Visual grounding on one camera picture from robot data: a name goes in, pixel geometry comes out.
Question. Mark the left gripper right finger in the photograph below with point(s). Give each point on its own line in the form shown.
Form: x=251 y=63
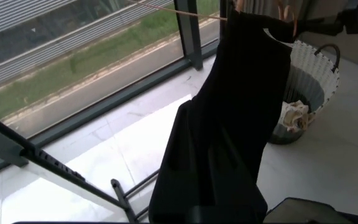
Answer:
x=244 y=199

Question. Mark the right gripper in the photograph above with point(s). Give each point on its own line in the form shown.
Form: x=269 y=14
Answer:
x=353 y=15

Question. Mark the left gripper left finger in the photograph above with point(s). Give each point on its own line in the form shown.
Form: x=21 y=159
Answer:
x=185 y=186

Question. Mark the pink clothes hanger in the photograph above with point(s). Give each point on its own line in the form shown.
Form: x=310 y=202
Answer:
x=294 y=25
x=204 y=15

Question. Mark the black garment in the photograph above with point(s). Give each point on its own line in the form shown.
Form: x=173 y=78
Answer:
x=250 y=77

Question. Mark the cream printed garment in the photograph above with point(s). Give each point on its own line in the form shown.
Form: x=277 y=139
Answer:
x=295 y=115

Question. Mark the white laundry basket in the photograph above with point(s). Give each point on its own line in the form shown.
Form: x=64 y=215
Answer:
x=315 y=68

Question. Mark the black clothes rack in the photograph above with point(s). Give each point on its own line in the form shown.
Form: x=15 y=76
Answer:
x=57 y=169

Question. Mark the beige curtain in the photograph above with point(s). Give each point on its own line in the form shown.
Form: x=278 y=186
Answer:
x=259 y=3

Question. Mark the window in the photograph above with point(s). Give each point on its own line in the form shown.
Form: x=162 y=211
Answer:
x=191 y=37

